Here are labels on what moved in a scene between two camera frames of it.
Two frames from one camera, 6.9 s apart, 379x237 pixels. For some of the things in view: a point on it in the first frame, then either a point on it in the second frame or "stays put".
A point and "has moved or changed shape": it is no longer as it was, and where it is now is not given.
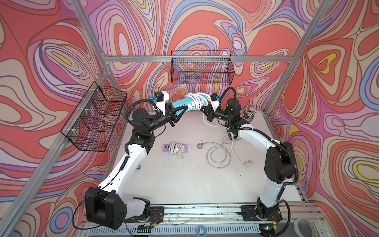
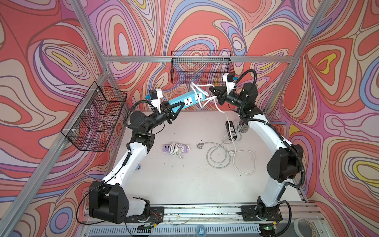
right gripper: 208,109 -> 221,89
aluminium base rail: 300,219 stays put
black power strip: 234,132 stays put
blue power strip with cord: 193,101 has moved or changed shape
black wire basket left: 91,125 stays put
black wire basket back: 202,67 stays put
